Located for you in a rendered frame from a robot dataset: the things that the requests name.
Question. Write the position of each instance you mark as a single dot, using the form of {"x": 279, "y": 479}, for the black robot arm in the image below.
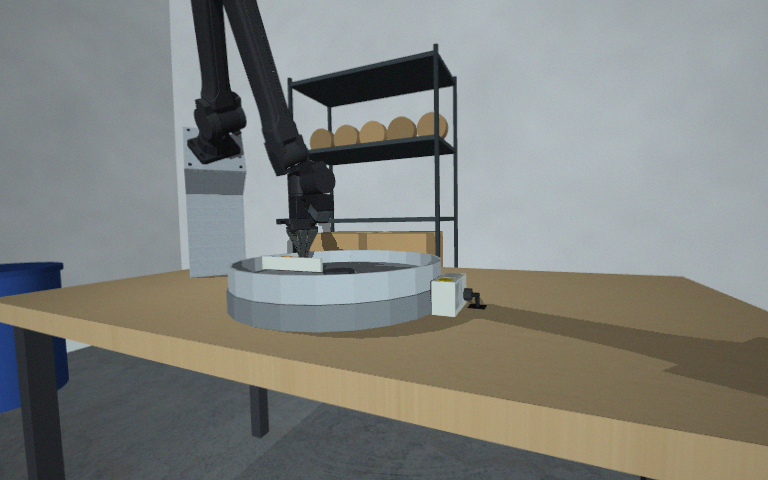
{"x": 277, "y": 123}

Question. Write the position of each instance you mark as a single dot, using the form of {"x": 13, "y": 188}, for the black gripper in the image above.
{"x": 301, "y": 227}

